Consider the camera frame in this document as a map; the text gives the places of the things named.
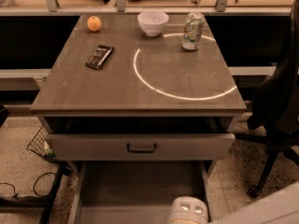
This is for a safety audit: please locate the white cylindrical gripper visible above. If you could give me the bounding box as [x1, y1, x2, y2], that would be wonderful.
[166, 196, 208, 224]

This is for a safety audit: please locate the drawer with black handle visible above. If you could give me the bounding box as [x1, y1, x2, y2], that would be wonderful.
[46, 133, 235, 161]

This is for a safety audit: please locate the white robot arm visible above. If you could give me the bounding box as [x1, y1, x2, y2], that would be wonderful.
[166, 182, 299, 224]

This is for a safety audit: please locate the open bottom drawer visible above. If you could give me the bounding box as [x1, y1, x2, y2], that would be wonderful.
[68, 161, 215, 224]

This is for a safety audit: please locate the grey drawer cabinet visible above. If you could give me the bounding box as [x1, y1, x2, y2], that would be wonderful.
[29, 13, 248, 224]

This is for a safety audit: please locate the black metal floor stand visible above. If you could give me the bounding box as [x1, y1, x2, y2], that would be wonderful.
[0, 162, 69, 224]

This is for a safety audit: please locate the black office chair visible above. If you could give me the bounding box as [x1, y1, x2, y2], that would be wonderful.
[235, 0, 299, 198]

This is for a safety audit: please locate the black snack bar packet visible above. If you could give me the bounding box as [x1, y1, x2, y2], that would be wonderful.
[85, 45, 114, 70]

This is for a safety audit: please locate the green 7up soda can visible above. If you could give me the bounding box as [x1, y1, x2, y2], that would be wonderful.
[182, 12, 205, 50]

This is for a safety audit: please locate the white ceramic bowl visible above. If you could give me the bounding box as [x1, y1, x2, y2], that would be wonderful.
[137, 11, 169, 36]

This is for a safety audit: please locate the orange fruit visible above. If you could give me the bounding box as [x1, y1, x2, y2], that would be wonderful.
[87, 16, 102, 32]

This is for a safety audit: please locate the black floor cable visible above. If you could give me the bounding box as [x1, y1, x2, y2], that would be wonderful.
[0, 171, 58, 199]

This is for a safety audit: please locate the black wire basket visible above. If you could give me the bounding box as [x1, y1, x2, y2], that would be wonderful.
[27, 127, 58, 163]

